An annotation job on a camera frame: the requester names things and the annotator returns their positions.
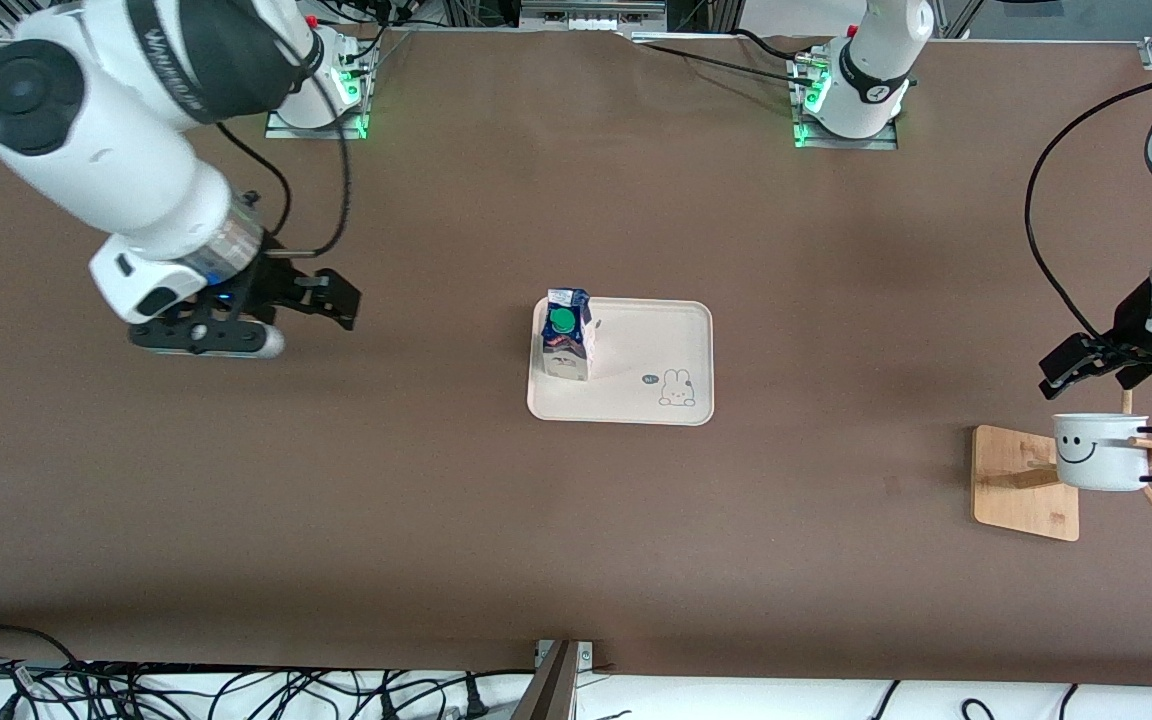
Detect blue white milk carton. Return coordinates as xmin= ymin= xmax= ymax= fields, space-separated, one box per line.
xmin=542 ymin=288 xmax=594 ymax=382

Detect white smiley face mug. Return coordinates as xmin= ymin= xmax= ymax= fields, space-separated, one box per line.
xmin=1053 ymin=413 xmax=1152 ymax=492

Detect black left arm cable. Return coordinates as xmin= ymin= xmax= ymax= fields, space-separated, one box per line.
xmin=1024 ymin=70 xmax=1152 ymax=347

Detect small metal bracket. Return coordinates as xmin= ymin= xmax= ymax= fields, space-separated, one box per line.
xmin=536 ymin=640 xmax=595 ymax=669

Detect cream rabbit print tray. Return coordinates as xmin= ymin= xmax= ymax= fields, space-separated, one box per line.
xmin=527 ymin=296 xmax=715 ymax=427

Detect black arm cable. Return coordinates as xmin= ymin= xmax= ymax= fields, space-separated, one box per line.
xmin=216 ymin=95 xmax=353 ymax=259
xmin=1024 ymin=70 xmax=1152 ymax=347

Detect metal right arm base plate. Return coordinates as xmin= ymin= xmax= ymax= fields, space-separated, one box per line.
xmin=265 ymin=100 xmax=370 ymax=140

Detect black cables at right base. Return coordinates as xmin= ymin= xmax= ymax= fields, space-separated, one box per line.
xmin=341 ymin=0 xmax=423 ymax=77

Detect short black base cable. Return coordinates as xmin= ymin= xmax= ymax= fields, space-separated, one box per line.
xmin=731 ymin=28 xmax=830 ymax=63

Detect long black base cable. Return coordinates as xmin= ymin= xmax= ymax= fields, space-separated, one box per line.
xmin=628 ymin=38 xmax=817 ymax=87

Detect metal post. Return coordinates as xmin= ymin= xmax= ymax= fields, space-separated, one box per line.
xmin=511 ymin=640 xmax=579 ymax=720

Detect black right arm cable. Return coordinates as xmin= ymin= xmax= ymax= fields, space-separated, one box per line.
xmin=216 ymin=95 xmax=353 ymax=259

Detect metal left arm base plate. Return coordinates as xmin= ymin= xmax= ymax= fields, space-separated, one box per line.
xmin=793 ymin=118 xmax=900 ymax=152

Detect wooden mug tree stand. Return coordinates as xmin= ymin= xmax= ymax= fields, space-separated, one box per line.
xmin=972 ymin=385 xmax=1152 ymax=543

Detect grey power strip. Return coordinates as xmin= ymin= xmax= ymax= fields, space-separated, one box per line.
xmin=521 ymin=0 xmax=668 ymax=37

